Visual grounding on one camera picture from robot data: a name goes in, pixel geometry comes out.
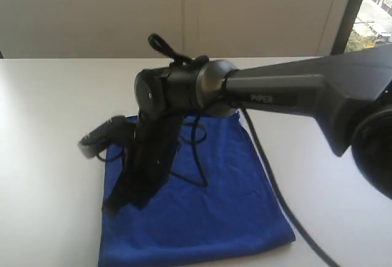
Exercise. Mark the white vehicle outside window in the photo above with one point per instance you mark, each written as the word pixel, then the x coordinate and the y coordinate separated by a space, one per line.
pixel 382 37

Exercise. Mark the blue terry towel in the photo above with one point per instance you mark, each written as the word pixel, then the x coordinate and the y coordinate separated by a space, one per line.
pixel 236 215

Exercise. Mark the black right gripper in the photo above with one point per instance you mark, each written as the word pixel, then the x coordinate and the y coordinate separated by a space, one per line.
pixel 149 164

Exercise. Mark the dark window frame post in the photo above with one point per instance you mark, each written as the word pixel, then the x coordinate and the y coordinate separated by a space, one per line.
pixel 346 25

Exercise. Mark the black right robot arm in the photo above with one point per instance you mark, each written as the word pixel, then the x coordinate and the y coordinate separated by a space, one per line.
pixel 349 96

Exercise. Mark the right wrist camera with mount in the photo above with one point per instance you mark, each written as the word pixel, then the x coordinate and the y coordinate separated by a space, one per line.
pixel 115 131

